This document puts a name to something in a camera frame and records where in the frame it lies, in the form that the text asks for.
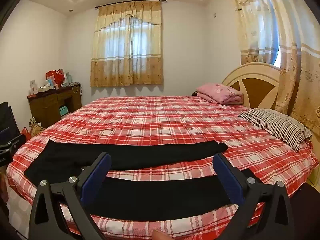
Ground black pants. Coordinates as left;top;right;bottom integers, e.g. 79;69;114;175
24;140;263;222

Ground white quilted mattress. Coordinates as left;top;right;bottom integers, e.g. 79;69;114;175
6;180;75;233

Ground folded pink blanket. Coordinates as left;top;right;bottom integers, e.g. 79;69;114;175
197;83;244;105

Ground person's right hand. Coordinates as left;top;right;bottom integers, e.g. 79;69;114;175
152;230;172;240

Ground red plaid bed sheet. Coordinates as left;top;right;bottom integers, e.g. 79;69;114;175
5;95;319;240

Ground red gift bag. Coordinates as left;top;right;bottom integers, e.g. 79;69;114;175
45;69;64;85

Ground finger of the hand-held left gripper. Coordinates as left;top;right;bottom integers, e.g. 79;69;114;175
0;134;27;153

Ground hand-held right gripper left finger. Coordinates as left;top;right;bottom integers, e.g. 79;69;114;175
28;152;112;240

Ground cream wooden headboard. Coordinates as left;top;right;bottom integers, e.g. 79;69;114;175
221;62;282;110

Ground patterned bag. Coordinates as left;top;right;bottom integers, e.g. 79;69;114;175
29;117;45;137

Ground wooden side cabinet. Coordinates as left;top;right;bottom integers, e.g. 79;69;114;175
27;82;82;128

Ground beige floral window curtain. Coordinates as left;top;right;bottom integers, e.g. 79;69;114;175
229;0;320;140
90;0;164;88

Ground dark curtain rod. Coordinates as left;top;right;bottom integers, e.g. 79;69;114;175
95;0;167;9

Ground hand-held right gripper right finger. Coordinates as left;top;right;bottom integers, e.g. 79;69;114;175
213;153;297;240

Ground striped pillow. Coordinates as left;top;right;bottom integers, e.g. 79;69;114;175
239;109;312;152

